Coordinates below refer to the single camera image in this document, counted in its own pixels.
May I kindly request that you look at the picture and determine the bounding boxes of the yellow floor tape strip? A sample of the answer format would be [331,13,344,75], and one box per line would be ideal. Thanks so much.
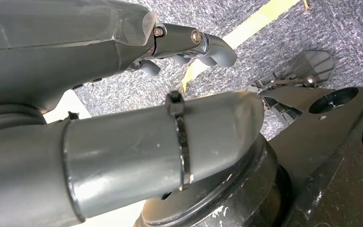
[181,0,301,95]

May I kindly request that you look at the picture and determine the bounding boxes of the white table foot bar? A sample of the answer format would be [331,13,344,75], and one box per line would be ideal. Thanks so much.
[43,89,146,227]

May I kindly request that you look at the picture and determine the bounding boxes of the black zip tie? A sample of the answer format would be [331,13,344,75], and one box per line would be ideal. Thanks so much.
[164,91,195,192]

